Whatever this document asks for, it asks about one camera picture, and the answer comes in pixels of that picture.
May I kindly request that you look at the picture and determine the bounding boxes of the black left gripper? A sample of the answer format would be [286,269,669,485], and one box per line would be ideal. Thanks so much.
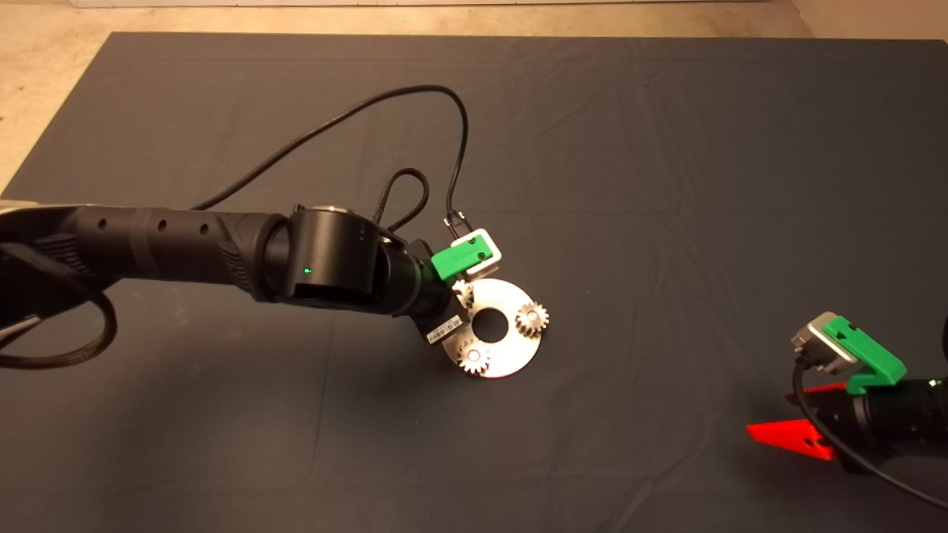
[413,290,472,346]

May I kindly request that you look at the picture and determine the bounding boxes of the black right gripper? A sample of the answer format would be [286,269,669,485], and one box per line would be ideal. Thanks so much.
[747,383,875,475]

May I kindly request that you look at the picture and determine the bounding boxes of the small steel planetary gear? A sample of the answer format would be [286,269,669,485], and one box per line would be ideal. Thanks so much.
[516,302,550,340]

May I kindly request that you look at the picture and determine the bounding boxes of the round metal carrier plate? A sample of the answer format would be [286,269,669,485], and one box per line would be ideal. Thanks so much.
[441,278,543,379]

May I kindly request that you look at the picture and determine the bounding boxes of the dark grey table cloth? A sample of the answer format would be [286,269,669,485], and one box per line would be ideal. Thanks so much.
[0,30,948,533]

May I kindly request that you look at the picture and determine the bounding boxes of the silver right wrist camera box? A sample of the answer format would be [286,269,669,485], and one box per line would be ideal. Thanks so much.
[791,311,860,375]

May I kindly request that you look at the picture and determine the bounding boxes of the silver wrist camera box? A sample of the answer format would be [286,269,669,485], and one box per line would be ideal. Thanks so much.
[791,311,860,375]
[455,228,504,278]

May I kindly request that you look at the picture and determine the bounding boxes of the green left camera mount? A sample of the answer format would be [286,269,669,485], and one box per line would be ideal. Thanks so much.
[431,233,495,282]

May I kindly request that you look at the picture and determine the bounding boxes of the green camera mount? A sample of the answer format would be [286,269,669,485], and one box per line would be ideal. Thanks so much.
[431,233,495,282]
[824,315,909,395]

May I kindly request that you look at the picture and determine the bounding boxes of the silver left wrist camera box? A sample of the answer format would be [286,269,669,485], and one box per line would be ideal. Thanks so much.
[455,228,504,278]

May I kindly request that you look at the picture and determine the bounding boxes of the green right camera mount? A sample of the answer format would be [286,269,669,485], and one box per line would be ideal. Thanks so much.
[824,315,909,395]

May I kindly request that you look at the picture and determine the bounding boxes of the black right camera cable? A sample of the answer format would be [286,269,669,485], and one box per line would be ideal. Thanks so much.
[791,359,948,509]

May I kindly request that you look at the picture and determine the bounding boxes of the braided black left gripper cable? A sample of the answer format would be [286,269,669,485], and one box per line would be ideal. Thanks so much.
[370,168,431,234]

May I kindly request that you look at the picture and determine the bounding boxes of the smooth black left camera cable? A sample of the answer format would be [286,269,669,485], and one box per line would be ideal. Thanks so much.
[193,84,470,232]

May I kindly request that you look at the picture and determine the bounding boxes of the thick braided black arm cable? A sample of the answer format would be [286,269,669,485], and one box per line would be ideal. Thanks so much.
[0,244,119,370]

